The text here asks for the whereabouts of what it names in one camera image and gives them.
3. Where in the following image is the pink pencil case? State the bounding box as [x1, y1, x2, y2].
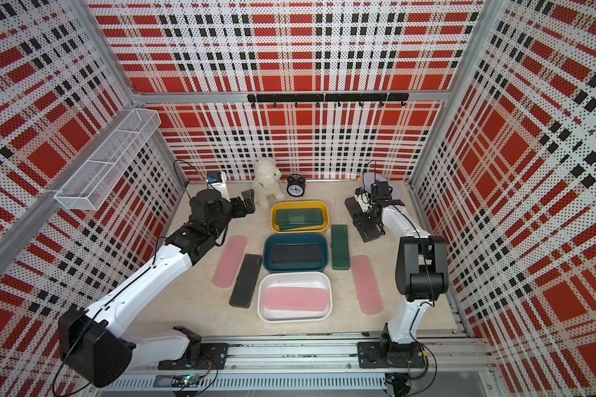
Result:
[350, 255, 383, 315]
[263, 287, 330, 312]
[212, 235, 248, 289]

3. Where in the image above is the green pencil case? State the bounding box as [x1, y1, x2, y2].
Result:
[277, 222, 324, 232]
[331, 224, 350, 271]
[276, 208, 324, 226]

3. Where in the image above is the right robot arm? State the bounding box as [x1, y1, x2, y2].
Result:
[345, 180, 449, 366]

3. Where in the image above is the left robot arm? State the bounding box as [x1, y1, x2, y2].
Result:
[58, 188, 256, 388]

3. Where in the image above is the yellow storage tray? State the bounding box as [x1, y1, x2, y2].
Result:
[271, 200, 329, 234]

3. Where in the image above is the teal storage tray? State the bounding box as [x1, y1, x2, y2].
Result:
[263, 233, 329, 273]

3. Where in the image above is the white storage tray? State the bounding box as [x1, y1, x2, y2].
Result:
[258, 271, 333, 324]

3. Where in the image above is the lavender toaster toy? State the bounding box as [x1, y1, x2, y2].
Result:
[361, 172, 402, 199]

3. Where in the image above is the white plush dog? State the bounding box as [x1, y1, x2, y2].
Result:
[253, 157, 286, 209]

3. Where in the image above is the black alarm clock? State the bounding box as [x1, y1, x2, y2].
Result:
[286, 174, 306, 198]

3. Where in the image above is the green circuit board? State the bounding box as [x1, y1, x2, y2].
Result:
[172, 375, 203, 389]

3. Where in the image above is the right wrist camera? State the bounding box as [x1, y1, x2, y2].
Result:
[355, 187, 370, 213]

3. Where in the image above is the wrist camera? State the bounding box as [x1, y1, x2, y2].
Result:
[206, 170, 229, 199]
[355, 187, 370, 213]

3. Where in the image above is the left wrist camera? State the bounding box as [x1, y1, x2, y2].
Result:
[206, 170, 229, 199]

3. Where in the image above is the black hook rail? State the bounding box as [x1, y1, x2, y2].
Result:
[247, 92, 410, 104]

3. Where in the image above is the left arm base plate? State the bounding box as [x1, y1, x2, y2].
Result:
[157, 342, 229, 371]

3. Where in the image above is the white wire mesh shelf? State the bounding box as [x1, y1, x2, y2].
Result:
[54, 108, 161, 211]

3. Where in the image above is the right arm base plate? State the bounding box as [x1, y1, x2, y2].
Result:
[357, 342, 426, 369]

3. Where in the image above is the aluminium rail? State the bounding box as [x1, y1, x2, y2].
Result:
[88, 334, 493, 375]

